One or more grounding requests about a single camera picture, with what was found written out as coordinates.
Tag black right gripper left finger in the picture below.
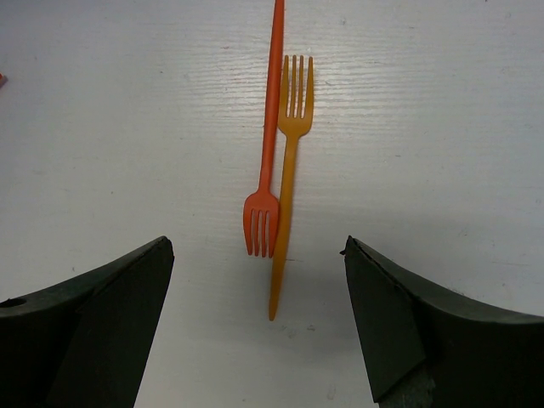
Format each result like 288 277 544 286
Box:
1 236 174 407

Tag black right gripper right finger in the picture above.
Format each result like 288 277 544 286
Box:
343 237 543 407

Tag orange fork right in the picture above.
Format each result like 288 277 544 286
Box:
269 55 315 320

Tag red-orange fork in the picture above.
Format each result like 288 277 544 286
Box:
243 0 285 258

